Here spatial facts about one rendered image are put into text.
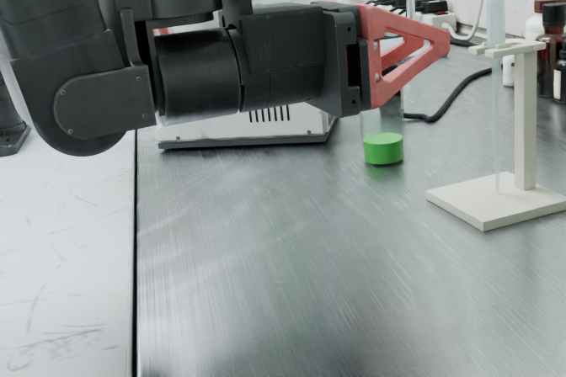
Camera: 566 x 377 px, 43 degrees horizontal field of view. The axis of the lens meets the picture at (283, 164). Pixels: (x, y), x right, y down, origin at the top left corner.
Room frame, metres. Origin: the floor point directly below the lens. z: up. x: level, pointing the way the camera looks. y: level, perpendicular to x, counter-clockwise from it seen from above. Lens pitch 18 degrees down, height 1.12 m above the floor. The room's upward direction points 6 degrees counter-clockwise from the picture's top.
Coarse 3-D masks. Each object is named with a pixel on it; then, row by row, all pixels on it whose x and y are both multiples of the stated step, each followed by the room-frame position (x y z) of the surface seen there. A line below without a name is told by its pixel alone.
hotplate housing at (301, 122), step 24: (216, 120) 0.76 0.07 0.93; (240, 120) 0.76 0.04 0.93; (264, 120) 0.75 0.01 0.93; (288, 120) 0.75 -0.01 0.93; (312, 120) 0.74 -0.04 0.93; (168, 144) 0.78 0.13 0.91; (192, 144) 0.77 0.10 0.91; (216, 144) 0.77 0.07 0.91; (240, 144) 0.76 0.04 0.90; (264, 144) 0.76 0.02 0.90
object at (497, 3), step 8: (496, 0) 0.52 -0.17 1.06; (504, 0) 0.52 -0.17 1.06; (496, 8) 0.52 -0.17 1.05; (504, 8) 0.52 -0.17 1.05; (496, 16) 0.52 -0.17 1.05; (504, 16) 0.52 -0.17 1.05; (496, 24) 0.52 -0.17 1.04; (504, 24) 0.52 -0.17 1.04; (496, 32) 0.52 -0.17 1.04; (504, 32) 0.52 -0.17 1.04; (496, 40) 0.52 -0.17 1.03; (504, 40) 0.52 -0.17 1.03
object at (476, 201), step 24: (480, 48) 0.53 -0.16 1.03; (504, 48) 0.51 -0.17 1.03; (528, 48) 0.52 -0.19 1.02; (528, 72) 0.53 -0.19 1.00; (528, 96) 0.53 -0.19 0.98; (528, 120) 0.53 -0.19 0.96; (528, 144) 0.53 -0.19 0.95; (528, 168) 0.53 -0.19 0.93; (432, 192) 0.54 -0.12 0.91; (456, 192) 0.54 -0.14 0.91; (480, 192) 0.53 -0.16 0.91; (504, 192) 0.53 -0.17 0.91; (528, 192) 0.52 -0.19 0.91; (552, 192) 0.52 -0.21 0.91; (480, 216) 0.48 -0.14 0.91; (504, 216) 0.48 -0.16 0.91; (528, 216) 0.49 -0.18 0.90
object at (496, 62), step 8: (496, 64) 0.52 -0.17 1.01; (496, 72) 0.52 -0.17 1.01; (496, 80) 0.52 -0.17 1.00; (496, 88) 0.52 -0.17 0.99; (496, 96) 0.52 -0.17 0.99; (496, 104) 0.52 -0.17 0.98; (496, 112) 0.52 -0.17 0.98; (496, 120) 0.52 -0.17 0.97; (496, 128) 0.52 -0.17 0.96; (496, 136) 0.52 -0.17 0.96; (496, 144) 0.52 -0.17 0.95; (496, 152) 0.52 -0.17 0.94; (496, 160) 0.52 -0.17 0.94; (496, 168) 0.52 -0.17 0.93; (496, 176) 0.52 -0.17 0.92; (496, 184) 0.52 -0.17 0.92
